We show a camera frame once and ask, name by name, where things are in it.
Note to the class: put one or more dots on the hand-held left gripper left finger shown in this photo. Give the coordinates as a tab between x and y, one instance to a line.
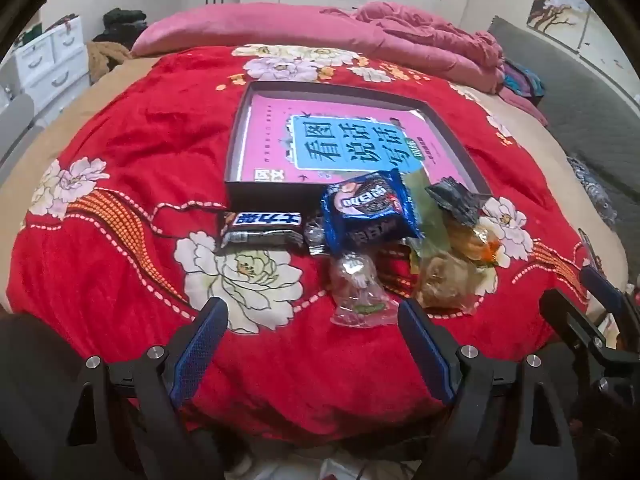
200	355

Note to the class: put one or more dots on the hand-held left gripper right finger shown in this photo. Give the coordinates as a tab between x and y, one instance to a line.
425	345

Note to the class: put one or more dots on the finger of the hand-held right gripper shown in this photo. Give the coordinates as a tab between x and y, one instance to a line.
570	317
600	285

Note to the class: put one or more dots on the blue cookie packet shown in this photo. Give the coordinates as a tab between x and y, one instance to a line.
370	210

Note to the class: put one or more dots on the black snack packet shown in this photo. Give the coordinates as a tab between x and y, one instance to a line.
452	200

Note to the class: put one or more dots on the small brown candy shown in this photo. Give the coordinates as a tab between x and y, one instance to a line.
315	237

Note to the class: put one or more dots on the dark grey shallow box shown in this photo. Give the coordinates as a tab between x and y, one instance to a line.
270	196

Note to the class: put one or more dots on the clear wrapped yellow pastry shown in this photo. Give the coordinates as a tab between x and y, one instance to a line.
445	280

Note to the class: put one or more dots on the clear wrapped candy packet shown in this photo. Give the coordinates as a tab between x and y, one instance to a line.
357	285

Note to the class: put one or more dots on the dark patterned cloth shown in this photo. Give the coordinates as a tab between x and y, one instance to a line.
595	190

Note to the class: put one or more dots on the orange clear biscuit packet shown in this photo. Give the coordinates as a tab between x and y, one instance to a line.
477	245

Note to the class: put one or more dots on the green snack packet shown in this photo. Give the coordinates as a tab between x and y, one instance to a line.
425	220

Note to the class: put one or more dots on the dark chocolate bar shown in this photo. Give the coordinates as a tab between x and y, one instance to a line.
265	232

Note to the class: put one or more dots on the grey mat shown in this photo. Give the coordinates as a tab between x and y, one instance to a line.
565	85

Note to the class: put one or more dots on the red floral blanket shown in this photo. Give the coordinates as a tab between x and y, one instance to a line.
125	160

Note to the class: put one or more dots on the colourful cloth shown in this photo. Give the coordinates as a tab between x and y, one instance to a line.
522	82

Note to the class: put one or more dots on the pink book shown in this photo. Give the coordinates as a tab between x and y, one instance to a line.
270	130

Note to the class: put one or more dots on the pink crumpled quilt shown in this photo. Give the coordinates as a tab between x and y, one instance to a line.
430	45

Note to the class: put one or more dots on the brown plush cloth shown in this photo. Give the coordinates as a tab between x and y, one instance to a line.
105	57

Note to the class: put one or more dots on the pink pillow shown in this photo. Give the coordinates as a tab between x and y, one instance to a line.
225	27

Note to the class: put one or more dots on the white drawer cabinet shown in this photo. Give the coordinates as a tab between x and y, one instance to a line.
50	60

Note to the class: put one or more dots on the dark clothes pile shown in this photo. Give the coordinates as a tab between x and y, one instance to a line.
122	22

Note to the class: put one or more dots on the floral wall panel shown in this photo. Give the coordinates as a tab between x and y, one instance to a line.
555	0

